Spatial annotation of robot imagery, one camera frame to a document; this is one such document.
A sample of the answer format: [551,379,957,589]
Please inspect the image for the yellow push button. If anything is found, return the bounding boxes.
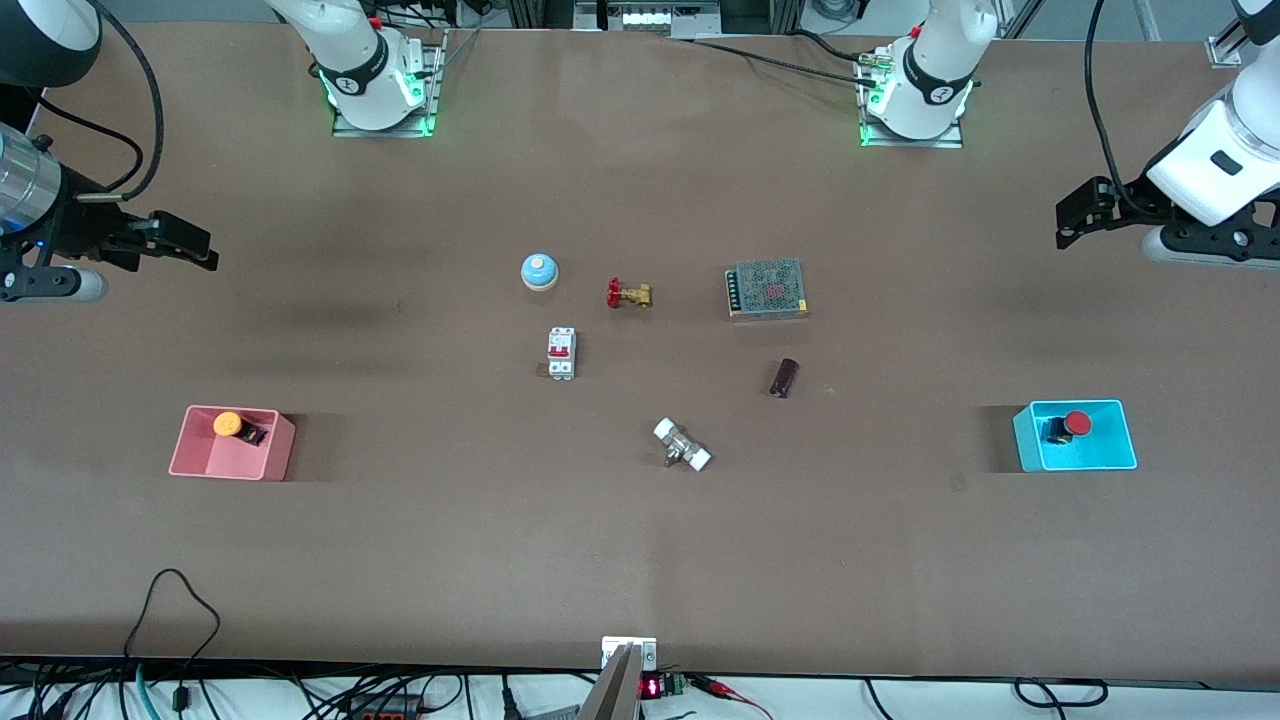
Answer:
[212,410,270,448]

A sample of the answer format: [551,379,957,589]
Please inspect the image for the red push button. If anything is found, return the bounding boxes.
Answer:
[1041,409,1094,446]

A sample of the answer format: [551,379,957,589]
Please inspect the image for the aluminium extrusion profile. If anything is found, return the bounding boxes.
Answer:
[1207,0,1280,70]

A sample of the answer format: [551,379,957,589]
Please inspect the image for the pink plastic bin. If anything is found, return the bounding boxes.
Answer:
[167,403,297,483]

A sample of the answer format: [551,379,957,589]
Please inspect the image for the cyan plastic bin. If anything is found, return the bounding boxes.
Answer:
[1012,398,1140,474]

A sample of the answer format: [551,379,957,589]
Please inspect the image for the metal mesh power supply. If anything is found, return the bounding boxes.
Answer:
[725,257,810,322]

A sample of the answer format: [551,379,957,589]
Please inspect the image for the white red circuit breaker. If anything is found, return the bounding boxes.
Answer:
[546,326,579,382]

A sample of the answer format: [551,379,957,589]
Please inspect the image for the metal fitting white ends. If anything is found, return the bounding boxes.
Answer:
[652,417,713,473]

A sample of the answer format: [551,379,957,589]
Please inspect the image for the grey metal bar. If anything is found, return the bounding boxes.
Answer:
[577,643,642,720]

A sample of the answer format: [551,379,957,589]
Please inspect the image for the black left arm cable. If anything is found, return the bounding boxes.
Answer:
[1085,0,1146,196]

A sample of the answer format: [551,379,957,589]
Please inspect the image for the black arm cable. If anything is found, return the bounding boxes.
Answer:
[40,0,166,203]
[1085,0,1146,196]

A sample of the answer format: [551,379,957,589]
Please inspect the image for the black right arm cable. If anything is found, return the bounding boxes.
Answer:
[40,0,166,203]

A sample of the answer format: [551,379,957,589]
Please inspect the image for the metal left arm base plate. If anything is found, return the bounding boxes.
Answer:
[858,48,965,150]

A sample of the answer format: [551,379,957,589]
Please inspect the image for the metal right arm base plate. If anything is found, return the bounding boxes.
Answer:
[331,28,448,139]

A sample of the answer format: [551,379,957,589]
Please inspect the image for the black cable across table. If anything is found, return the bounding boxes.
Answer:
[680,30,881,89]

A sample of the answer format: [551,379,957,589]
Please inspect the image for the black looped thin cable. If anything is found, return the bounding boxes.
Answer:
[120,568,223,720]

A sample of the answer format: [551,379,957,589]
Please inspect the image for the black coiled cable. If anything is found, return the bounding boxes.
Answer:
[1013,678,1109,709]

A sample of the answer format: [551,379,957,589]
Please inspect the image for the white metal bracket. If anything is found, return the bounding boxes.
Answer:
[600,635,659,672]

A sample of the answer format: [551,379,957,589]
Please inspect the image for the red clip lead wire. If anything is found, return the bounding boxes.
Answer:
[695,676,776,720]

